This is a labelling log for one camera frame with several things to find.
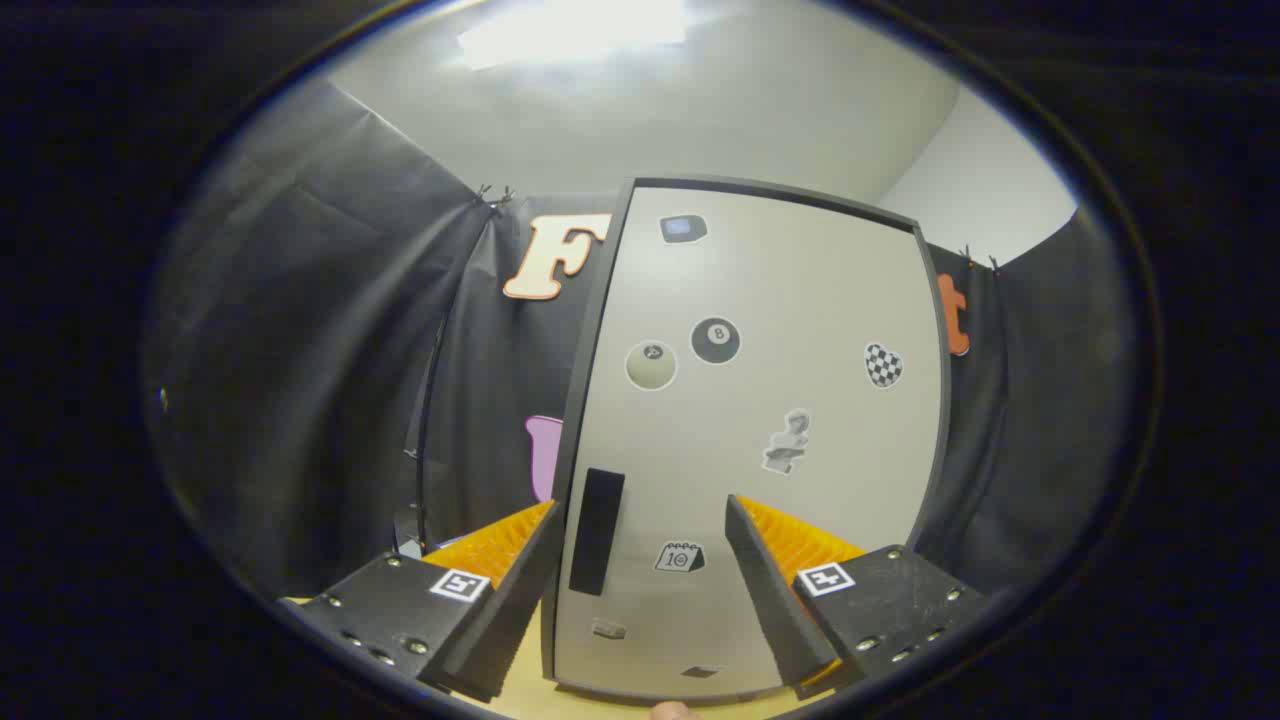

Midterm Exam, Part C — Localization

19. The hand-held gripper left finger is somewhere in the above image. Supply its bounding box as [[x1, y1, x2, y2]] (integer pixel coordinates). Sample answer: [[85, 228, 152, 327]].
[[278, 498, 566, 704]]

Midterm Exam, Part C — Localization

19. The white cabinet door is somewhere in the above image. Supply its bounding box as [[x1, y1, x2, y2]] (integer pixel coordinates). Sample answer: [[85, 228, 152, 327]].
[[552, 185, 946, 701]]

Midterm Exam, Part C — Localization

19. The ceiling light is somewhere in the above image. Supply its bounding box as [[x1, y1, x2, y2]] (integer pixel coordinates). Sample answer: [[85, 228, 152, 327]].
[[455, 0, 693, 73]]

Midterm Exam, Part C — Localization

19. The black backdrop cloth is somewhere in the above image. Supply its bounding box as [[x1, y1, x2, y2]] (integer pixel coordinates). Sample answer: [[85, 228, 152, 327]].
[[150, 80, 1141, 601]]

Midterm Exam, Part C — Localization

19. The black door handle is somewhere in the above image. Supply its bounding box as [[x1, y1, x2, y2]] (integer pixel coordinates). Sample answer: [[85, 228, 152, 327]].
[[568, 467, 626, 597]]

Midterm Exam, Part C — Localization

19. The thin black stand pole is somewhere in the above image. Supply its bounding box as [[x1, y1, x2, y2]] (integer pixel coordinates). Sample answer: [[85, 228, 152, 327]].
[[405, 315, 451, 557]]

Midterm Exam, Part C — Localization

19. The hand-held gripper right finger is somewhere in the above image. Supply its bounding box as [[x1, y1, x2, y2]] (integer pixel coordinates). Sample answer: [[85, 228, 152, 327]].
[[724, 494, 988, 701]]

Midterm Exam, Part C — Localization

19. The dark grey cabinet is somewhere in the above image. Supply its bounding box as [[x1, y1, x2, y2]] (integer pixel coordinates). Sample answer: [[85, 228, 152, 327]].
[[545, 177, 954, 707]]

